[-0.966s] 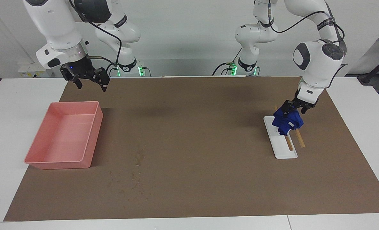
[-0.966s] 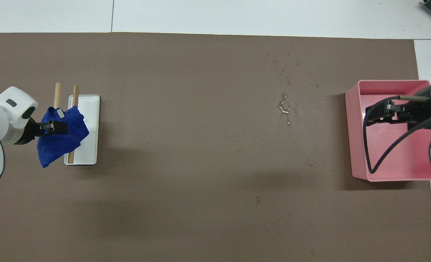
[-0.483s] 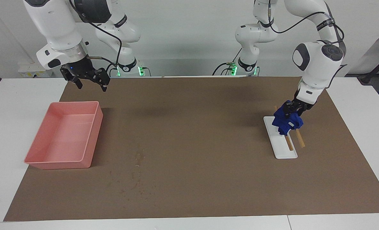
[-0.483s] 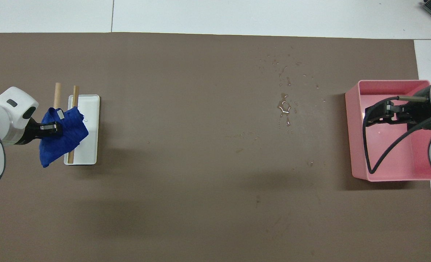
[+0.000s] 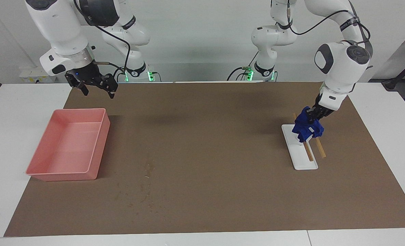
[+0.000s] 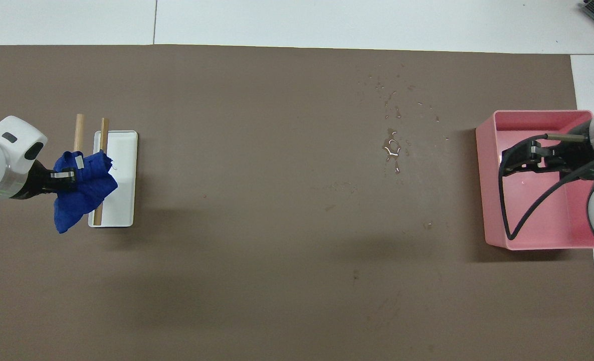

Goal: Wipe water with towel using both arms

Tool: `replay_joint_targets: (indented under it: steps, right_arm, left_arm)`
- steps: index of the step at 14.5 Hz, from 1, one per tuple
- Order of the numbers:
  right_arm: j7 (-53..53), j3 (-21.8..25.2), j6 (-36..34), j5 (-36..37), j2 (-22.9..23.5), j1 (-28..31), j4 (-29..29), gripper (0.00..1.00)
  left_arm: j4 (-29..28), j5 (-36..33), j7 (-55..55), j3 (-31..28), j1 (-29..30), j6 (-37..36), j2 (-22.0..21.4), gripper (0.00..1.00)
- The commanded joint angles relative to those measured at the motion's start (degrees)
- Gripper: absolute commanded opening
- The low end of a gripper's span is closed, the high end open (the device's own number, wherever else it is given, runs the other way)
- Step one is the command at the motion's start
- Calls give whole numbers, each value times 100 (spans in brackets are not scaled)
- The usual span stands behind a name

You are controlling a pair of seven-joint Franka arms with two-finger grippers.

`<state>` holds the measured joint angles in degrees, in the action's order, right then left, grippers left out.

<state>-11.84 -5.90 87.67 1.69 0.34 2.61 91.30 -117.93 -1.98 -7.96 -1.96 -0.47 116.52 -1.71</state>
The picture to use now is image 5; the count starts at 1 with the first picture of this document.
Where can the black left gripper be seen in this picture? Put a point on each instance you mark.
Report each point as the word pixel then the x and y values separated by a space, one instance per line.
pixel 322 109

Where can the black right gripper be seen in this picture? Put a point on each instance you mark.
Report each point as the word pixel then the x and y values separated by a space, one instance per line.
pixel 86 76

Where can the blue towel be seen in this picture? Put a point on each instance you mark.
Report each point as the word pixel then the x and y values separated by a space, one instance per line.
pixel 303 128

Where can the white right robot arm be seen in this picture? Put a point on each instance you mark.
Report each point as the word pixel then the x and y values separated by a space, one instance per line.
pixel 62 30

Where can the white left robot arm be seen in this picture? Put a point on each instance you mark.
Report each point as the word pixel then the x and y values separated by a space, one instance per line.
pixel 339 65

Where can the white towel rack wooden bars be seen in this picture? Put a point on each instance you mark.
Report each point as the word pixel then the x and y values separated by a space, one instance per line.
pixel 303 160

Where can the white power strip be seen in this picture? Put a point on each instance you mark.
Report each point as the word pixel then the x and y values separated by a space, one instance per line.
pixel 35 74

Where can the pink plastic bin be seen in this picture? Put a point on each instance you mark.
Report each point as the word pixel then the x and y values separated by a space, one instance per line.
pixel 69 147

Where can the black stand leg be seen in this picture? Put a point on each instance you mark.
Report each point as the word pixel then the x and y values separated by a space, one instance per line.
pixel 402 73

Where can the brown table mat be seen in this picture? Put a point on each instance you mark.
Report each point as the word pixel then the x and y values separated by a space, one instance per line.
pixel 205 153

